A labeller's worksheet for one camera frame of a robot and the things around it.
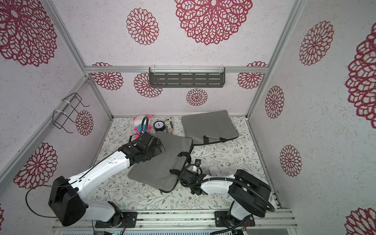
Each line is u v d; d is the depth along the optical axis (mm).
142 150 603
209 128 1137
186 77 945
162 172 876
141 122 717
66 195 396
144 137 621
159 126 1111
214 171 901
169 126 1101
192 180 679
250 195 438
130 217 744
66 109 769
